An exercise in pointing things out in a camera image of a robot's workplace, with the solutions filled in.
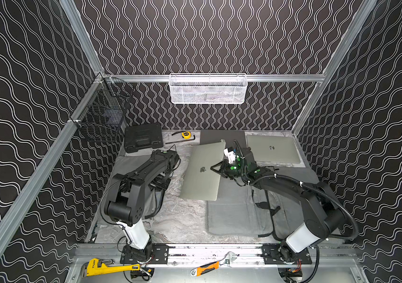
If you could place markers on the black hex key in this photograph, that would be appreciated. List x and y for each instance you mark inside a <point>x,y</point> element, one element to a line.
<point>192,138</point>

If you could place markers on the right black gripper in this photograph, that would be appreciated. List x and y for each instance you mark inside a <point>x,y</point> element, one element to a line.
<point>224,168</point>

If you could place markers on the black wire basket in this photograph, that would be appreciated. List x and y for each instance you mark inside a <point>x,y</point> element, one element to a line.
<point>104,118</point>

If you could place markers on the orange adjustable wrench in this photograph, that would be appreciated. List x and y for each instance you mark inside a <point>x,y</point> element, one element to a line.
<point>206,268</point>

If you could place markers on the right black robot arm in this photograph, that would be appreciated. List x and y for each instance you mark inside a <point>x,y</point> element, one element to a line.
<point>340,222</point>

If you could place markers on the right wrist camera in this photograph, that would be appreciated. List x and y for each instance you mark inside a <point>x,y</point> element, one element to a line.
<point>230,154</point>

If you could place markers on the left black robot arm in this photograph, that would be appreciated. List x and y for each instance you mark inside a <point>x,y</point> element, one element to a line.
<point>138,239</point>

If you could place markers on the yellow pipe wrench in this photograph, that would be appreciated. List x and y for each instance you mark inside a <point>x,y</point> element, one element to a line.
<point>102,267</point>

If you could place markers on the white wire mesh basket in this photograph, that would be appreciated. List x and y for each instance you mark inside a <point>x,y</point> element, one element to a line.
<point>205,88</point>

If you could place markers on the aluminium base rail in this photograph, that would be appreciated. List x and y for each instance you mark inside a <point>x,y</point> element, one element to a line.
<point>248,255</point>

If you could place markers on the grey zippered laptop bag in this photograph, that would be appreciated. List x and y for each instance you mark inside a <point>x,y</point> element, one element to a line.
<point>300,217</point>

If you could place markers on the yellow tape measure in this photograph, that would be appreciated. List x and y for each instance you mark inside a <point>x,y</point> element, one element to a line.
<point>185,134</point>

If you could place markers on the black plastic tool case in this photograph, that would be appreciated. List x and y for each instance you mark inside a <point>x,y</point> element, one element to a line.
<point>142,137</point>

